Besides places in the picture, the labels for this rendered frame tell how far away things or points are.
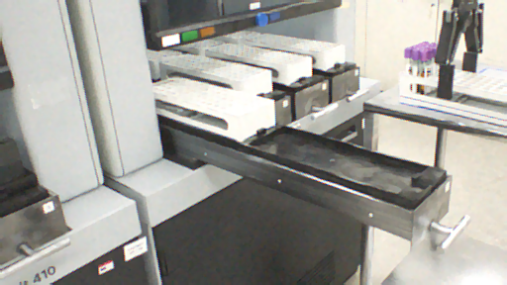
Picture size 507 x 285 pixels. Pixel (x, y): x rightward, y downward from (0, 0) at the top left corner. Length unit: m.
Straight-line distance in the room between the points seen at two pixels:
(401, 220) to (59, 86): 0.58
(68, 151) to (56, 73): 0.14
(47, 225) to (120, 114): 0.24
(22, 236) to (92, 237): 0.12
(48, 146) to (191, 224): 0.31
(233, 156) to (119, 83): 0.24
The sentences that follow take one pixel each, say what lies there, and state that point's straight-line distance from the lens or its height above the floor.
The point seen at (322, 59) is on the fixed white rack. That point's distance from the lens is 1.30.
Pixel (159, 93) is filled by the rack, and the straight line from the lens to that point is 1.03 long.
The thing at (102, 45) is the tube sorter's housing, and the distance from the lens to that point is 0.92.
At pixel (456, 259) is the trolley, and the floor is 0.28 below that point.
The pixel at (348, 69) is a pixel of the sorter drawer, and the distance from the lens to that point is 1.34.
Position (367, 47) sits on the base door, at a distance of 3.46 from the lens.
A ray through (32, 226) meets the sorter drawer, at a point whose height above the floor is 0.77.
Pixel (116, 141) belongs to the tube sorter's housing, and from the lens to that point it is 0.97.
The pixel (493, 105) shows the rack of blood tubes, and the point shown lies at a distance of 1.07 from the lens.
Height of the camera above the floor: 1.17
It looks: 24 degrees down
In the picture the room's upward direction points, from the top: 1 degrees counter-clockwise
